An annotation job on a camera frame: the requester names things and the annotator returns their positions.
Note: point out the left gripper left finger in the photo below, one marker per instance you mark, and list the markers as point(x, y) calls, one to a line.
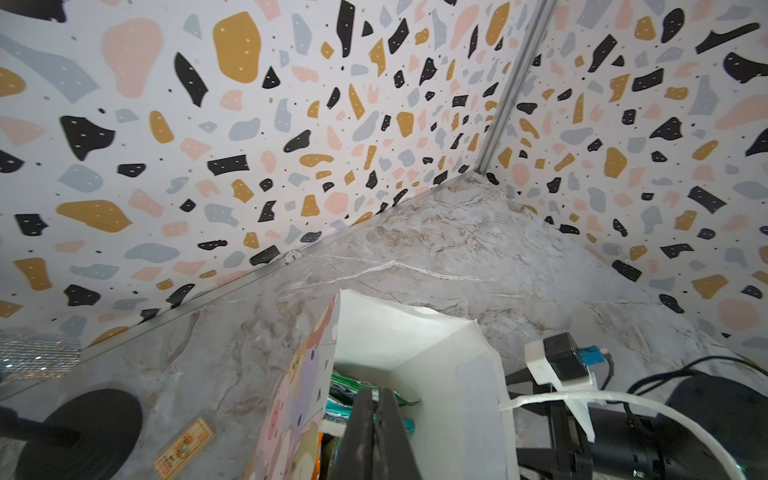
point(354, 460)

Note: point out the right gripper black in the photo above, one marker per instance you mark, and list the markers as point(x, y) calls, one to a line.
point(619, 449)

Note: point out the small yellow ticket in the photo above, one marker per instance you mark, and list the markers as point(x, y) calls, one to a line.
point(183, 449)

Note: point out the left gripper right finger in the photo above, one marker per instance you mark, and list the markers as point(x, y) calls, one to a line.
point(393, 456)

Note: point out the glitter microphone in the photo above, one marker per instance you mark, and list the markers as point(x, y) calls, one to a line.
point(26, 357)

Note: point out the teal mint candy bag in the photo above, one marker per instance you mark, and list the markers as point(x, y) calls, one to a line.
point(343, 391)

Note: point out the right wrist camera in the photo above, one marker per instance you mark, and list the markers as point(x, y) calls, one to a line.
point(558, 361)

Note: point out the white patterned paper bag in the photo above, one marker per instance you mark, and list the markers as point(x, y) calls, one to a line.
point(464, 415)

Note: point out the black microphone stand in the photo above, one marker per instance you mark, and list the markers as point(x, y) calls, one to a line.
point(88, 437)

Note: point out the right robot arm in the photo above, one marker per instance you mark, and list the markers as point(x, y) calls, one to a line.
point(732, 413)

